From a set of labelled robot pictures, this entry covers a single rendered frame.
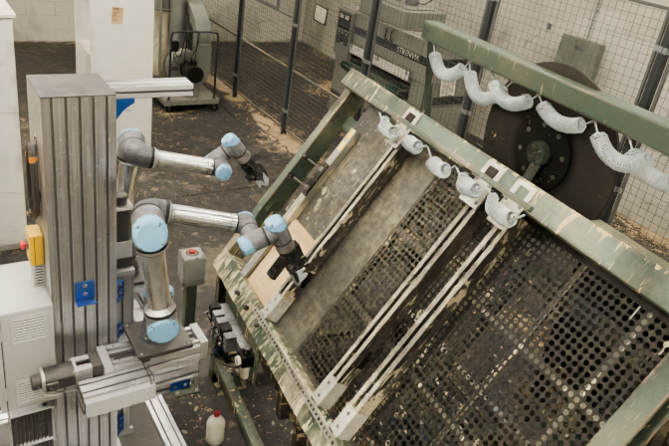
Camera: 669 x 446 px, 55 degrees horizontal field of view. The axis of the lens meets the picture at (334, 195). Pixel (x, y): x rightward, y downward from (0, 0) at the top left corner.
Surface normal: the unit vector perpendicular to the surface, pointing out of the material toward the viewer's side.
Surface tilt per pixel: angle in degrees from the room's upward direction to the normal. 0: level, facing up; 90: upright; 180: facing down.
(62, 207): 90
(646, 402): 57
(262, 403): 0
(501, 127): 90
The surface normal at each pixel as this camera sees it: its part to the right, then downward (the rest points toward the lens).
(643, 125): -0.89, 0.07
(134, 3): 0.53, 0.44
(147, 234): 0.33, 0.33
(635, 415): -0.66, -0.43
